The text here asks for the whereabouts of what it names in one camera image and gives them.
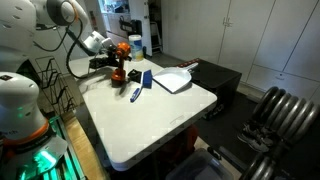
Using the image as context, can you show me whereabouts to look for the white cabinet doors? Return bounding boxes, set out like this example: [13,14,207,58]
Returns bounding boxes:
[161,0,320,101]

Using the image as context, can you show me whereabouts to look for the black robot cable hose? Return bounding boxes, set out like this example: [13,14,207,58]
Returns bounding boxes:
[33,18,101,80]

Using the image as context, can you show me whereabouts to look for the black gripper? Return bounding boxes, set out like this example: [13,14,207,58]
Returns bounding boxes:
[98,45,124,68]

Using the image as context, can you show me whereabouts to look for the black storage box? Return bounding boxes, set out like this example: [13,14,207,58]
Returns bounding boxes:
[186,59,243,120]

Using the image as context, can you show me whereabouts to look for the grey plate dumbbell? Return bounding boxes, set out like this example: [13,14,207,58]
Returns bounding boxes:
[239,85,320,180]

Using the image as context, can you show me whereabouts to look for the grey sneaker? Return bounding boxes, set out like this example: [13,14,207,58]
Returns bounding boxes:
[236,132,270,154]
[242,123,275,148]

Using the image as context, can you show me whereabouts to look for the white wipes canister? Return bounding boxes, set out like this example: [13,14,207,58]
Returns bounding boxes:
[128,34,145,62]

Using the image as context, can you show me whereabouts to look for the orange cordless drill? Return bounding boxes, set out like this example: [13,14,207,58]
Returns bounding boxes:
[110,41,132,86]

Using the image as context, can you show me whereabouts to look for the blue hand brush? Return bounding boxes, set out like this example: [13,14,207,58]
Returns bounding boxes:
[129,69,153,104]

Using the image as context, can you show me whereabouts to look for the wooden plank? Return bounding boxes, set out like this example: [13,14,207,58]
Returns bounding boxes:
[61,109,108,180]

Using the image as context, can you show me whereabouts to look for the white dustpan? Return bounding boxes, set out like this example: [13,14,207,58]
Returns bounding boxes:
[151,63,200,95]

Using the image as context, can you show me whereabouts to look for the red object under table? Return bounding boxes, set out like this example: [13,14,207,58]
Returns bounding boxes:
[159,124,200,165]

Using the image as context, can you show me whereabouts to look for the translucent plastic bin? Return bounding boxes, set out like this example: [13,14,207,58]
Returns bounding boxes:
[165,148,235,180]

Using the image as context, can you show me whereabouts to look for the black floor mat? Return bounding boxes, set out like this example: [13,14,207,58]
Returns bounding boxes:
[194,91,278,174]

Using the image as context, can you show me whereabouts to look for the black wire rack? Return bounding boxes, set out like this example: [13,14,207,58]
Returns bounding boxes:
[34,55,76,116]

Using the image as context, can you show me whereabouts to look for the green lit robot base platform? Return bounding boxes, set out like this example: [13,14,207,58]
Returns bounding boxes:
[16,114,86,180]

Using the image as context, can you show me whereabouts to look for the red and black strip tool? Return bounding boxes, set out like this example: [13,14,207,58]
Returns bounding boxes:
[176,58,201,69]

